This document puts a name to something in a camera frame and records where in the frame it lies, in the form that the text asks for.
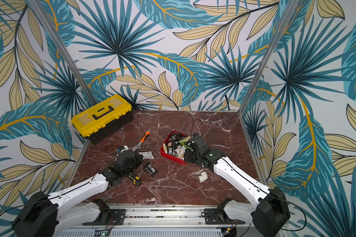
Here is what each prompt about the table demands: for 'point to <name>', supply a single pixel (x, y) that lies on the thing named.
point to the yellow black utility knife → (135, 179)
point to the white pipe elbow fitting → (203, 177)
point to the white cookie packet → (147, 155)
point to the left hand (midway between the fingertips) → (143, 156)
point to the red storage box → (174, 146)
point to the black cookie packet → (150, 169)
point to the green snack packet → (184, 140)
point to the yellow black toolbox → (104, 119)
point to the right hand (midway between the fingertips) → (187, 155)
